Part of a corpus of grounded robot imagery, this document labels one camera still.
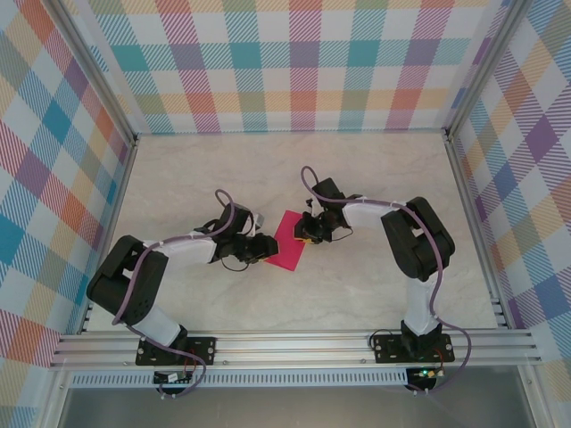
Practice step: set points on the aluminium side rail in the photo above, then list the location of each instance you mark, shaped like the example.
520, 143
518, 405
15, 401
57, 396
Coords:
113, 223
475, 223

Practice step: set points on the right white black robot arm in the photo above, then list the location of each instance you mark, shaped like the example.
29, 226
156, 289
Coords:
419, 307

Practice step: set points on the aluminium frame leg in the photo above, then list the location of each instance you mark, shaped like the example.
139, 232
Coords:
53, 401
533, 401

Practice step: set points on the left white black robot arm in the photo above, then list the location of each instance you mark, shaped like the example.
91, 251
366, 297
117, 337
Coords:
187, 247

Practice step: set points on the aluminium mounting rail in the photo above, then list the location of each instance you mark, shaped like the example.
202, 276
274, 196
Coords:
290, 350

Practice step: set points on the black circuit board with label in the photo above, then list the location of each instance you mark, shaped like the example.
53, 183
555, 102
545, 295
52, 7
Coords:
171, 378

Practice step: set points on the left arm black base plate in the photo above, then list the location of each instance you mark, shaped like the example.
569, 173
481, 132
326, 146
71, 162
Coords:
203, 350

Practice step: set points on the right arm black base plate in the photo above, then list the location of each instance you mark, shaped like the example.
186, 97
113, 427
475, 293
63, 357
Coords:
386, 348

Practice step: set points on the red cloth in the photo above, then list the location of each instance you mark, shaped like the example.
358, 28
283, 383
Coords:
285, 249

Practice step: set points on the aluminium corner post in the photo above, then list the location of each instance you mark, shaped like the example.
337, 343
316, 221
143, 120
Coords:
477, 67
96, 76

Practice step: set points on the circuit board with lit LED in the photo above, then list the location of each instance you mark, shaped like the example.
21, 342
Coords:
424, 373

